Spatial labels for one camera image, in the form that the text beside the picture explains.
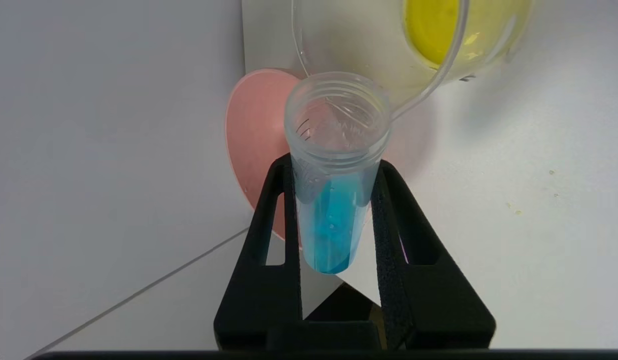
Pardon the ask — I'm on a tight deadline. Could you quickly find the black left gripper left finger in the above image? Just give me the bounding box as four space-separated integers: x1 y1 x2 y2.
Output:
214 153 305 351

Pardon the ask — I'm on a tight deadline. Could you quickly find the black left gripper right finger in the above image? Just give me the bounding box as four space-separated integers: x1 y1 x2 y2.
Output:
370 160 497 351

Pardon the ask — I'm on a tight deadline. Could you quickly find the clear graduated plastic test tube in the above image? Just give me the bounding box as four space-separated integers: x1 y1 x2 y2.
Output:
283 71 392 275

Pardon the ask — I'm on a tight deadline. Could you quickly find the clear glass beaker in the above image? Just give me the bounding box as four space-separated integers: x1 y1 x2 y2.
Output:
291 0 535 122

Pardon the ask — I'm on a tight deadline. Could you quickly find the pink bowl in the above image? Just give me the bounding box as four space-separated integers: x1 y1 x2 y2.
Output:
225 68 310 243

